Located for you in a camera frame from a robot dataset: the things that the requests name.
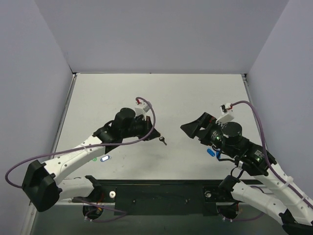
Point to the aluminium frame rail right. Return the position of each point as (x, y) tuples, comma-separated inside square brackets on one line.
[(254, 111)]

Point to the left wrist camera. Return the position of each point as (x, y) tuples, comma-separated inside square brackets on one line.
[(142, 108)]

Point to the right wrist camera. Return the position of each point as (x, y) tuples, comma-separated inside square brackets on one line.
[(227, 114)]

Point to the blue key tag right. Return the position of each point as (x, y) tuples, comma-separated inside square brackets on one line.
[(211, 152)]

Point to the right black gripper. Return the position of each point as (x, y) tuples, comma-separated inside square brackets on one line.
[(204, 129)]

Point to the aluminium frame rail left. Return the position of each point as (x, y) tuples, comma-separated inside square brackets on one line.
[(64, 113)]

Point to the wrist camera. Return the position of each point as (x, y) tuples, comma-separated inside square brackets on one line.
[(142, 108), (227, 114)]

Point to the blue key tag left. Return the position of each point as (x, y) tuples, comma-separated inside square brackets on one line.
[(105, 158)]

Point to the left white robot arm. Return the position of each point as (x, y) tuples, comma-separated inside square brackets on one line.
[(44, 182)]

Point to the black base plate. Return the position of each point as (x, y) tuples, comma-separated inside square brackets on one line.
[(164, 197)]

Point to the aluminium frame rail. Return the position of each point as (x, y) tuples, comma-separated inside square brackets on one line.
[(254, 111), (64, 113)]

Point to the silver key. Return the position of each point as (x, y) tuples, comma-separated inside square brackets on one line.
[(162, 139)]

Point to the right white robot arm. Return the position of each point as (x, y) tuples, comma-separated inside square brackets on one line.
[(288, 205)]

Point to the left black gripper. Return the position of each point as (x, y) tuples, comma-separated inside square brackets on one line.
[(146, 127)]

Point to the blue key tag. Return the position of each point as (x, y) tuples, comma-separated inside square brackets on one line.
[(105, 158), (211, 152)]

